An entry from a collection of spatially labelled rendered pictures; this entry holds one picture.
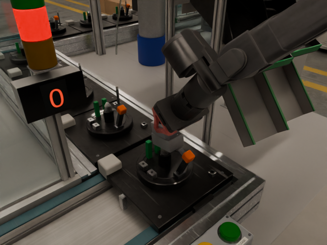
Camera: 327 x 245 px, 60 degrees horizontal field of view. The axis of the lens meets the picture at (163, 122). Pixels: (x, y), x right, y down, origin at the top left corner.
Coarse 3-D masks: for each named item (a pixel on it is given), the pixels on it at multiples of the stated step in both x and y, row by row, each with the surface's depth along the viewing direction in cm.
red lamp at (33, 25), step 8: (40, 8) 45; (16, 16) 45; (24, 16) 44; (32, 16) 45; (40, 16) 45; (24, 24) 45; (32, 24) 45; (40, 24) 46; (48, 24) 48; (24, 32) 46; (32, 32) 46; (40, 32) 46; (48, 32) 48; (24, 40) 47; (32, 40) 47; (40, 40) 47
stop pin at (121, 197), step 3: (120, 195) 64; (123, 195) 64; (120, 198) 64; (123, 198) 63; (126, 198) 64; (120, 201) 64; (123, 201) 64; (126, 201) 64; (120, 204) 65; (123, 204) 64; (126, 204) 65; (120, 207) 66; (123, 207) 65; (126, 207) 65; (123, 210) 65
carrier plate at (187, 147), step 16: (144, 144) 79; (128, 160) 73; (192, 160) 73; (208, 160) 73; (112, 176) 68; (128, 176) 68; (192, 176) 68; (208, 176) 68; (224, 176) 68; (128, 192) 64; (144, 192) 64; (160, 192) 64; (176, 192) 64; (192, 192) 64; (208, 192) 65; (144, 208) 61; (160, 208) 61; (176, 208) 61; (192, 208) 62; (160, 224) 57
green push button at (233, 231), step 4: (224, 224) 57; (228, 224) 57; (232, 224) 57; (220, 228) 56; (224, 228) 56; (228, 228) 56; (232, 228) 56; (236, 228) 56; (220, 232) 56; (224, 232) 55; (228, 232) 55; (232, 232) 55; (236, 232) 55; (224, 236) 55; (228, 236) 55; (232, 236) 55; (236, 236) 55; (228, 240) 55; (232, 240) 55; (236, 240) 55
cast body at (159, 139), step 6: (162, 126) 61; (156, 132) 63; (156, 138) 64; (162, 138) 62; (168, 138) 62; (174, 138) 62; (180, 138) 63; (156, 144) 65; (162, 144) 63; (168, 144) 61; (174, 144) 62; (180, 144) 63; (168, 150) 62
